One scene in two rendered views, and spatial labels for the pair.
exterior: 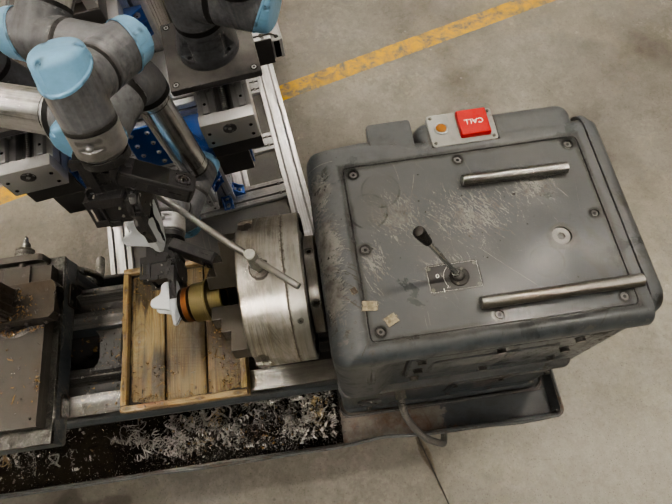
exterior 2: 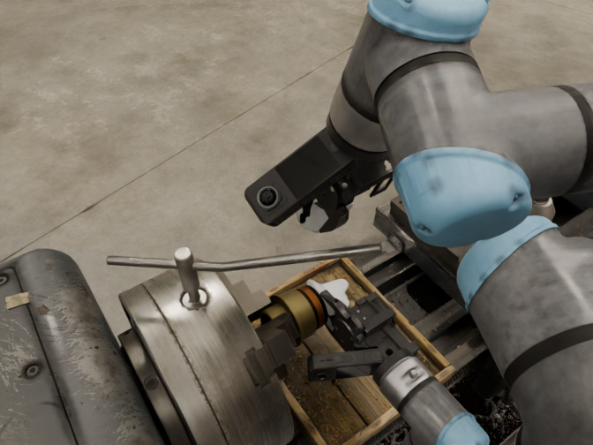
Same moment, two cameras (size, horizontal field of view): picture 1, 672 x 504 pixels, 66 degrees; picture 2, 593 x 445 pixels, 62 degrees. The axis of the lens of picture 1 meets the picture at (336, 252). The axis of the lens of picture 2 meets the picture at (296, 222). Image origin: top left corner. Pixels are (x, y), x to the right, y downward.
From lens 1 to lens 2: 84 cm
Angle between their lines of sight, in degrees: 64
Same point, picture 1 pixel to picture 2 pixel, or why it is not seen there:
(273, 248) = (185, 330)
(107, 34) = (450, 104)
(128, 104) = (500, 325)
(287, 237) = (173, 356)
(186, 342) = (325, 334)
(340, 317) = (62, 282)
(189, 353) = not seen: hidden behind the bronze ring
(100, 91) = (362, 49)
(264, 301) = (176, 276)
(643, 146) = not seen: outside the picture
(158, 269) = (364, 313)
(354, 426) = not seen: hidden behind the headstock
